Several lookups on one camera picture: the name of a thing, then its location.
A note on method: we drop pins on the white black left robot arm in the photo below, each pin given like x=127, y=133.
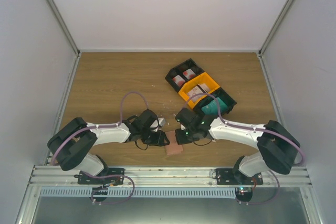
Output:
x=70, y=146

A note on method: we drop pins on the yellow plastic bin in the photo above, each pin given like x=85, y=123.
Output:
x=202, y=78

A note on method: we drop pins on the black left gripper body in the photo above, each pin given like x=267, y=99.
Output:
x=151, y=140

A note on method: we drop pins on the black divided bin left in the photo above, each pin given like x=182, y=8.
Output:
x=188, y=64

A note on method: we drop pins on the aluminium front rail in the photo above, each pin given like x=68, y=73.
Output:
x=166, y=177

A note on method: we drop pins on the red white cards in bin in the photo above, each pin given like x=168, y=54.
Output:
x=180, y=79

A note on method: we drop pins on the grey slotted cable duct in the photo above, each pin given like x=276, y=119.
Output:
x=142, y=192

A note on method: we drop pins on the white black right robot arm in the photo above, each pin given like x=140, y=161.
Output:
x=276, y=147

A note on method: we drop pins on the teal cards stack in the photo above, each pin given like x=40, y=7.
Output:
x=212, y=108

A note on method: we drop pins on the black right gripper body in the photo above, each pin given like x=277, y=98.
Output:
x=187, y=138

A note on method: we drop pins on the black bin right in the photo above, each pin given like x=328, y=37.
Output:
x=219, y=93

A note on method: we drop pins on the pink patterned cards in bin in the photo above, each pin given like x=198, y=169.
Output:
x=200, y=88

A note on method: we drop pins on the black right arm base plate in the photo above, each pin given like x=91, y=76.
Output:
x=230, y=176

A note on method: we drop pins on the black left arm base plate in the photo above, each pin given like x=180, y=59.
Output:
x=109, y=176

